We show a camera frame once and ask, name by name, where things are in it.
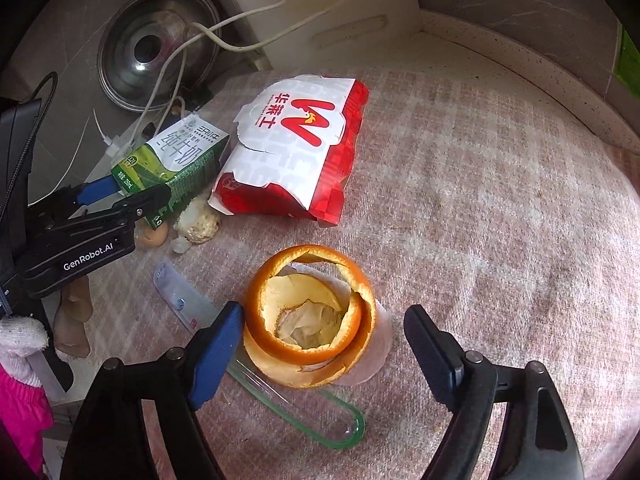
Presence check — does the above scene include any person's left hand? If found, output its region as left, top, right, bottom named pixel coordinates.
left=0, top=314, right=50, bottom=387

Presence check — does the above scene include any pink plaid cloth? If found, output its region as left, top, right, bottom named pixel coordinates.
left=75, top=67, right=640, bottom=480

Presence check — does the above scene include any white cable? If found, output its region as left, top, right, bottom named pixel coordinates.
left=187, top=0, right=418, bottom=53
left=142, top=0, right=291, bottom=113

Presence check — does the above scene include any black cable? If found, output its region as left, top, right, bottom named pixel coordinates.
left=0, top=71, right=58, bottom=211

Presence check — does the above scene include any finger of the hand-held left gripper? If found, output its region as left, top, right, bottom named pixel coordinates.
left=59, top=176, right=124, bottom=207
left=75, top=182, right=172, bottom=233

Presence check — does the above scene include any white power strip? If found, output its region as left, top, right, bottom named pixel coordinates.
left=92, top=110, right=151, bottom=161

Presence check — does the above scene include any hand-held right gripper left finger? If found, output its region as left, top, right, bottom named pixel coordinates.
left=60, top=301, right=246, bottom=480

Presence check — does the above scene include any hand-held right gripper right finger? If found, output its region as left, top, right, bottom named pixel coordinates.
left=402, top=305, right=586, bottom=480

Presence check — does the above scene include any green milk carton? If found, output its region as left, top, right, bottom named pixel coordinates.
left=111, top=114, right=232, bottom=228

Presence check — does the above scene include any clear plastic wrapper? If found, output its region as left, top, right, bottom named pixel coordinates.
left=152, top=261, right=221, bottom=333

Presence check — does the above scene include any white appliance base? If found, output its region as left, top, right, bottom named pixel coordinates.
left=207, top=0, right=421, bottom=68

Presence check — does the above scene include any red and white paper food box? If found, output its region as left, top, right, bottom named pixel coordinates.
left=207, top=74, right=371, bottom=226

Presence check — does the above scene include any person's left forearm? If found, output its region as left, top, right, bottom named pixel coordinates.
left=0, top=362, right=55, bottom=476

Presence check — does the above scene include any beige bone-shaped object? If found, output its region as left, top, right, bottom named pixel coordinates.
left=52, top=275, right=93, bottom=358

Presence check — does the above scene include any green plastic container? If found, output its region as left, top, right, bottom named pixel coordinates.
left=617, top=25, right=640, bottom=81

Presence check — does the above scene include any crumpled beige food scrap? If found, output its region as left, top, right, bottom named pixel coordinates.
left=172, top=195, right=222, bottom=245

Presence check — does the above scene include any metal pot lid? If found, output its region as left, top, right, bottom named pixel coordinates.
left=97, top=0, right=223, bottom=113

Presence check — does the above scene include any brown eggshell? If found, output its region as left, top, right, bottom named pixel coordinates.
left=135, top=221, right=170, bottom=248

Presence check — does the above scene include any orange peel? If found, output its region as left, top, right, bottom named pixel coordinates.
left=243, top=244, right=377, bottom=388

